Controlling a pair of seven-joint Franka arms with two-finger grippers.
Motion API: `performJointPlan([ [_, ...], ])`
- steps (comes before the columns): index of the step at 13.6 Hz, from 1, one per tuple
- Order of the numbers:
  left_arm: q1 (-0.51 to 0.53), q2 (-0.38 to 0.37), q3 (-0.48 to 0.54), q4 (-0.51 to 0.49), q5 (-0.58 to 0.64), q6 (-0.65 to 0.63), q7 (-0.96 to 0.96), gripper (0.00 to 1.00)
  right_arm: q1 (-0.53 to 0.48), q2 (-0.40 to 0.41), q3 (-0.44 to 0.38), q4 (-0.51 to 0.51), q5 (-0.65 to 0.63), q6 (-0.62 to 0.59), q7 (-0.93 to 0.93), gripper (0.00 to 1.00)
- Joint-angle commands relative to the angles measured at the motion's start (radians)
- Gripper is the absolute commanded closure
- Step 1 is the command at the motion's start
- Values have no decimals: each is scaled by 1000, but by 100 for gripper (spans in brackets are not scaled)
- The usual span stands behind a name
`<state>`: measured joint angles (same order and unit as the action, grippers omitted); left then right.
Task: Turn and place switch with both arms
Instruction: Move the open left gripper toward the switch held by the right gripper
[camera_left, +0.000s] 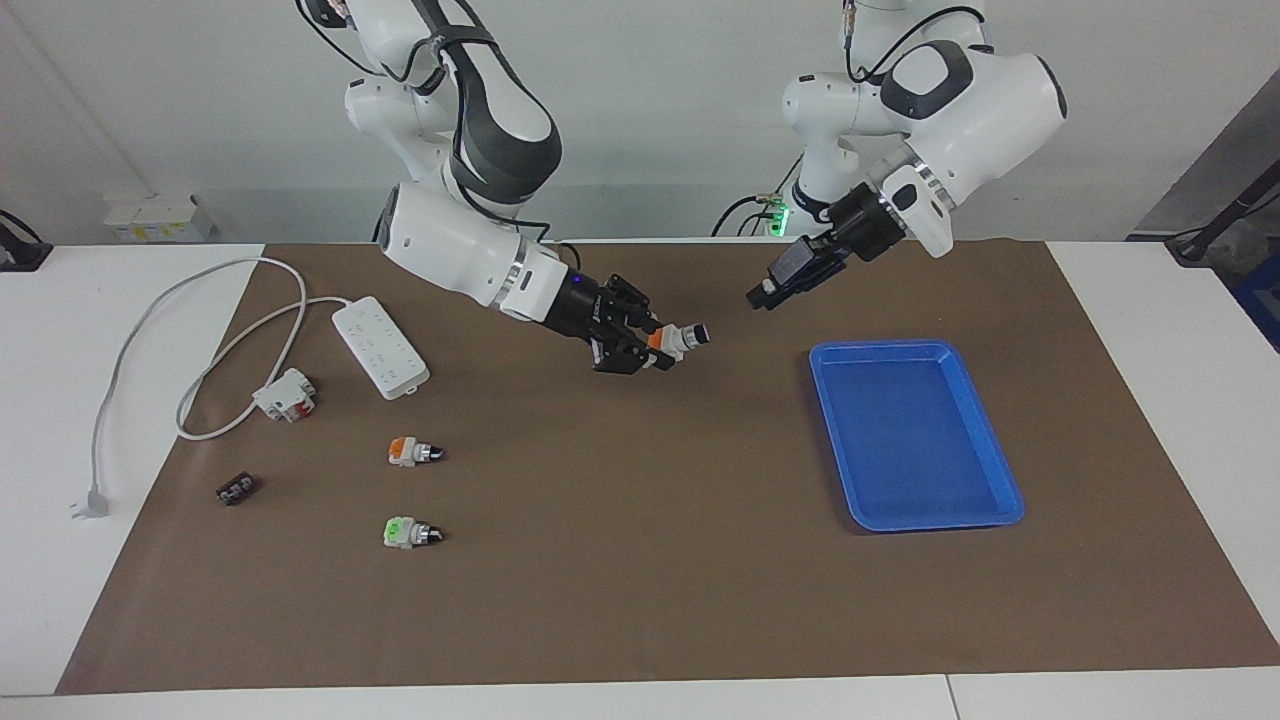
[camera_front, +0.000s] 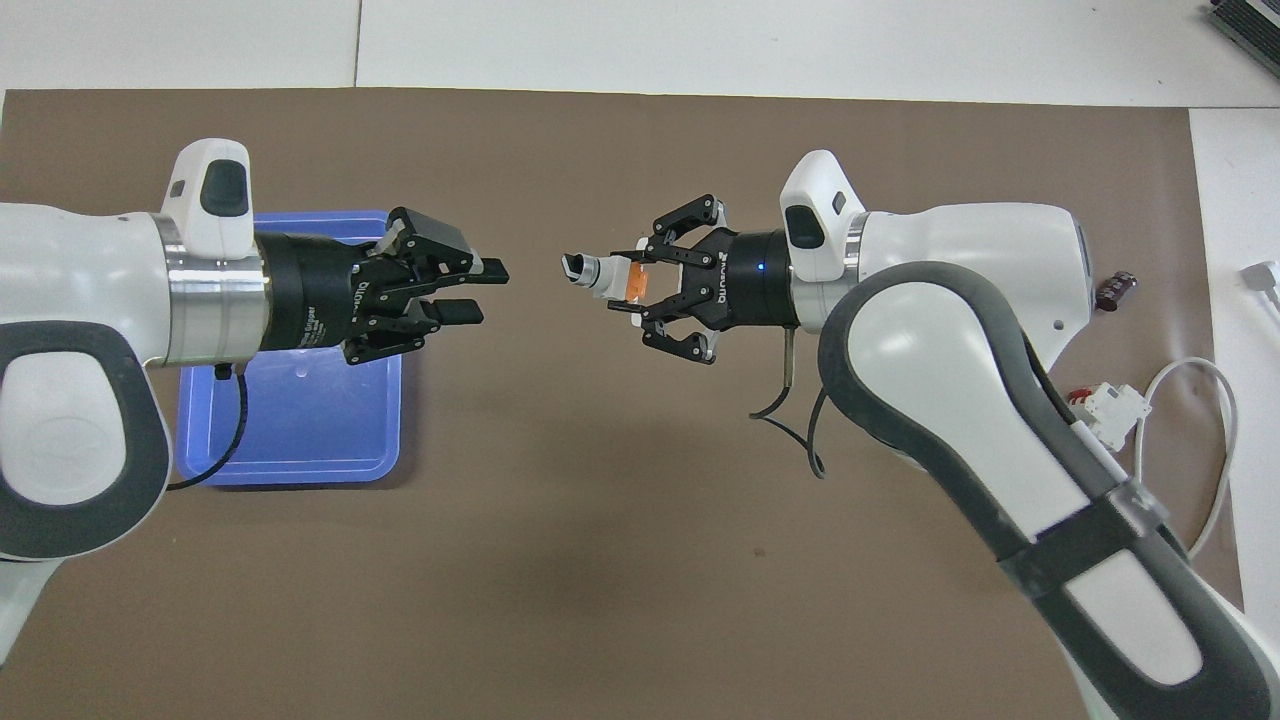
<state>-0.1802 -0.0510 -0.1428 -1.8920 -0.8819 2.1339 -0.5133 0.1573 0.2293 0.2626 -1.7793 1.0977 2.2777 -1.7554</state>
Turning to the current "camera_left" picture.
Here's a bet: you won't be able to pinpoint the brown table mat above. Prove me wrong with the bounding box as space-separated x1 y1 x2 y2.
55 240 1280 696

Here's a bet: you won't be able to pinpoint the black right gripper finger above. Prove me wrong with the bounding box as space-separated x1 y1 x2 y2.
608 274 663 333
592 338 677 377

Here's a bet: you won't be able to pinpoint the blue crate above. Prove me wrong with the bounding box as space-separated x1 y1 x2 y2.
1232 275 1280 353

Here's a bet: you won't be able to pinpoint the blue plastic tray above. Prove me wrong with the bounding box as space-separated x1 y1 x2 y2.
808 339 1026 533

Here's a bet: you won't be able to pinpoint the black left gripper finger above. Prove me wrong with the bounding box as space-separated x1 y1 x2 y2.
745 265 833 313
768 240 816 286

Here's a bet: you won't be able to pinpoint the black stand pole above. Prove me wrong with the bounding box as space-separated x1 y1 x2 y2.
1165 160 1280 266

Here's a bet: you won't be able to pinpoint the white cable with plug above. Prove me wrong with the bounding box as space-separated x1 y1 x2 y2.
70 256 308 521

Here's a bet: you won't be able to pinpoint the white power strip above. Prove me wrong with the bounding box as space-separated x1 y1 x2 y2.
331 296 432 401

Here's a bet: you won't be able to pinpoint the orange block selector switch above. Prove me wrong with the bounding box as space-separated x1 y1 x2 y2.
388 436 446 469

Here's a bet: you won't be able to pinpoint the green block selector switch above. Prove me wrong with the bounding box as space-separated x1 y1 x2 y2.
383 516 445 550

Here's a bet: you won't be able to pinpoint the white boxes stack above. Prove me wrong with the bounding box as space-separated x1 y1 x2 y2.
103 193 216 244

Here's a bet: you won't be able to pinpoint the selector switch orange green blocks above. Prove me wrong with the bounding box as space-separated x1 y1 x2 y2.
645 322 713 363

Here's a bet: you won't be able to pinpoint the black base cable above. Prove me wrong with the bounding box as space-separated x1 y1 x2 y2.
712 160 801 238

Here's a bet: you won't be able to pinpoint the black clamp base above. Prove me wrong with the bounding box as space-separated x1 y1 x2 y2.
0 208 53 273

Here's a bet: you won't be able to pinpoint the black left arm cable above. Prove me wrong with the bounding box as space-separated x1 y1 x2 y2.
843 0 993 86

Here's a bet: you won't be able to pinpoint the white circuit breaker red lever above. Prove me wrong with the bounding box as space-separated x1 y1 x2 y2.
252 368 319 424

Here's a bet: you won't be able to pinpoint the white power strip cable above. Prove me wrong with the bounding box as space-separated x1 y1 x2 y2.
175 296 351 442

